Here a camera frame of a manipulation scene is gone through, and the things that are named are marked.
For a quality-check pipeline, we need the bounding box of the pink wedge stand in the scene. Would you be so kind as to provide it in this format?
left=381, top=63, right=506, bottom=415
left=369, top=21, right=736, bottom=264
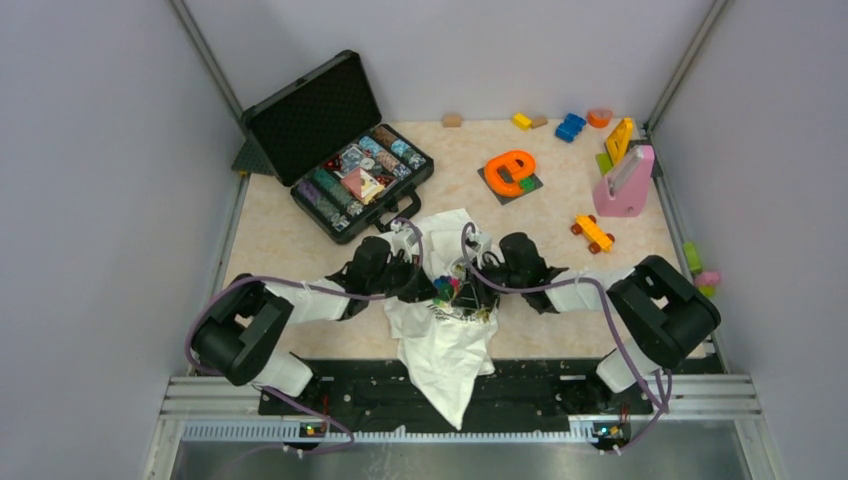
left=592, top=145, right=655, bottom=218

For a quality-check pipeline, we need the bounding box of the green flat toy piece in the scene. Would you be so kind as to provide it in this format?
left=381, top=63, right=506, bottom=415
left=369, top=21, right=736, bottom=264
left=595, top=153, right=614, bottom=176

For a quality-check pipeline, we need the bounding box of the yellow toy brick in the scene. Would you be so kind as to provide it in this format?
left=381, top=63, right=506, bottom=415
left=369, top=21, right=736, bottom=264
left=511, top=112, right=533, bottom=131

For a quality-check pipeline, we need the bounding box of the orange letter e toy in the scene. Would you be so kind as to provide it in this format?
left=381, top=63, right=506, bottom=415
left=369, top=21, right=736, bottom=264
left=483, top=150, right=536, bottom=182

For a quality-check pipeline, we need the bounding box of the white printed t-shirt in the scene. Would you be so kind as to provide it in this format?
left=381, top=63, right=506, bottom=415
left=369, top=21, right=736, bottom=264
left=383, top=209, right=498, bottom=431

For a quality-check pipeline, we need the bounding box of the yellow perforated toy block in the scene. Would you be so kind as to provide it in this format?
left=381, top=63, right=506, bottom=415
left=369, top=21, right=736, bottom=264
left=605, top=117, right=634, bottom=166

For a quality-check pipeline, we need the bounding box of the pink and green toy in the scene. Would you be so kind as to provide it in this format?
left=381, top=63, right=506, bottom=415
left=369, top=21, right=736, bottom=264
left=682, top=241, right=721, bottom=298

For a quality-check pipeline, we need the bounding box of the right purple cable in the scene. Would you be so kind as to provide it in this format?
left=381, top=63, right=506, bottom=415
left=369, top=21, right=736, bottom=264
left=460, top=221, right=674, bottom=415

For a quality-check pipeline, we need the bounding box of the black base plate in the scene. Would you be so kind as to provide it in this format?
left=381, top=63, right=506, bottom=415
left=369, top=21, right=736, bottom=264
left=297, top=359, right=653, bottom=434

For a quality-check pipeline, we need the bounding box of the orange tape roll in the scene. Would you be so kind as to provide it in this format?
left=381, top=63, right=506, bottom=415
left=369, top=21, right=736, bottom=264
left=586, top=108, right=613, bottom=129

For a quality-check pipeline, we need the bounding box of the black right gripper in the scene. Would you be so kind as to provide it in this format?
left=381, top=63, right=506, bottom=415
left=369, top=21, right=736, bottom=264
left=451, top=255, right=526, bottom=310

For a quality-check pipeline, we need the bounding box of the blue toy brick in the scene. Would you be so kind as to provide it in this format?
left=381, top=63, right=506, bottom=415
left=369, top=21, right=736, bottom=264
left=554, top=113, right=587, bottom=143

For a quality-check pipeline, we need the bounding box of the colourful beaded brooch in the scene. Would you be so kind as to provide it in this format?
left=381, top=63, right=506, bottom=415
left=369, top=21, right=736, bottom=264
left=433, top=275, right=461, bottom=307

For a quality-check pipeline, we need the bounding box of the dark grey square mat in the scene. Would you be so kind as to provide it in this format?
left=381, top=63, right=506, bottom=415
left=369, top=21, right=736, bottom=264
left=477, top=167, right=544, bottom=205

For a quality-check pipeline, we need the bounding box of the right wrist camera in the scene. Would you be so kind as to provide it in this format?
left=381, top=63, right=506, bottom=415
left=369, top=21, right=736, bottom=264
left=462, top=228, right=492, bottom=258

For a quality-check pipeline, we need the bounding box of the black poker chip case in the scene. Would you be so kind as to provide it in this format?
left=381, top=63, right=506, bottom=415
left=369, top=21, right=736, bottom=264
left=241, top=50, right=435, bottom=244

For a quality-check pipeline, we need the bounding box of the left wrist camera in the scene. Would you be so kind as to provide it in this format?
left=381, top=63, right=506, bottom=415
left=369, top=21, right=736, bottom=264
left=390, top=218, right=422, bottom=258

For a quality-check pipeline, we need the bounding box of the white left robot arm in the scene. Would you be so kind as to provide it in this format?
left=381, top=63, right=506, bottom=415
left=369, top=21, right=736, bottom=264
left=186, top=236, right=437, bottom=414

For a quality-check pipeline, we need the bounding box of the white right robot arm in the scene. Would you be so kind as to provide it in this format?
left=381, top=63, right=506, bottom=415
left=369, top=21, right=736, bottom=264
left=460, top=222, right=721, bottom=412

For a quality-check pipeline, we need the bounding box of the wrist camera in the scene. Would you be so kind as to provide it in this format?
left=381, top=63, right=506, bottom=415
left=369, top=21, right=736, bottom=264
left=462, top=228, right=492, bottom=258
left=390, top=218, right=422, bottom=258

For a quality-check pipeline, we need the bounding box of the yellow toy car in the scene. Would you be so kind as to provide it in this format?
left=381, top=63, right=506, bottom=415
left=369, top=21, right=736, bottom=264
left=570, top=215, right=615, bottom=255

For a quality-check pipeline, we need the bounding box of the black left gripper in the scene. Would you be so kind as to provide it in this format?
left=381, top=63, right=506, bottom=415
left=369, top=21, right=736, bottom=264
left=367, top=252, right=441, bottom=302

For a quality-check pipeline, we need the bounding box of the tan wooden block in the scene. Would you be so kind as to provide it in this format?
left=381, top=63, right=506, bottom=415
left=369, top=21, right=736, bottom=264
left=441, top=113, right=463, bottom=128

